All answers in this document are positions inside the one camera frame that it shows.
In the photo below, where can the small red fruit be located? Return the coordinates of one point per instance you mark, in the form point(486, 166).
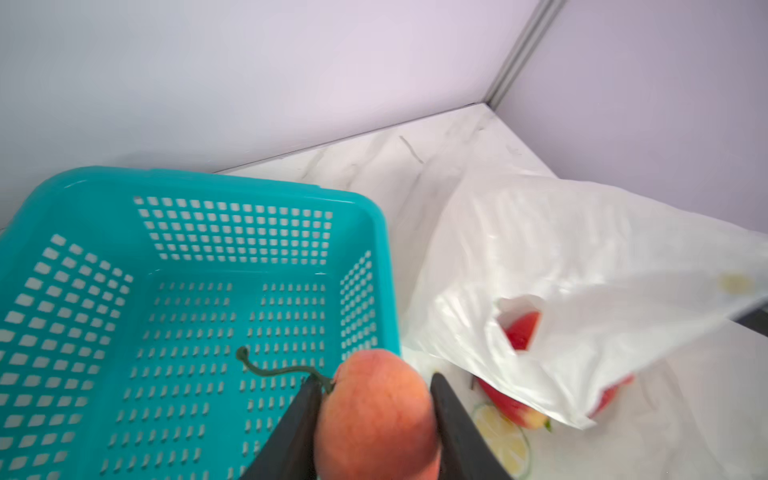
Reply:
point(376, 420)

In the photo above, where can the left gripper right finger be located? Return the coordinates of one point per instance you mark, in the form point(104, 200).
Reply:
point(464, 453)

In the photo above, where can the large fake strawberry back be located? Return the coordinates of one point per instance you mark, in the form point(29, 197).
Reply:
point(610, 394)

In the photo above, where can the large fake strawberry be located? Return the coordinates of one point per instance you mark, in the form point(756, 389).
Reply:
point(521, 331)
point(610, 394)
point(517, 412)

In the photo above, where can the teal plastic basket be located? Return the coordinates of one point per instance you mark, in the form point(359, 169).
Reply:
point(125, 295)

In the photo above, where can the large fake strawberry front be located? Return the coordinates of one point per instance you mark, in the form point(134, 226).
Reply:
point(521, 331)

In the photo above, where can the white plastic bag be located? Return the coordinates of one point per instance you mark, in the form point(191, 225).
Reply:
point(620, 281)

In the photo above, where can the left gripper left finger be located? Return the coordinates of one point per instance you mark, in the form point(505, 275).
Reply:
point(289, 451)

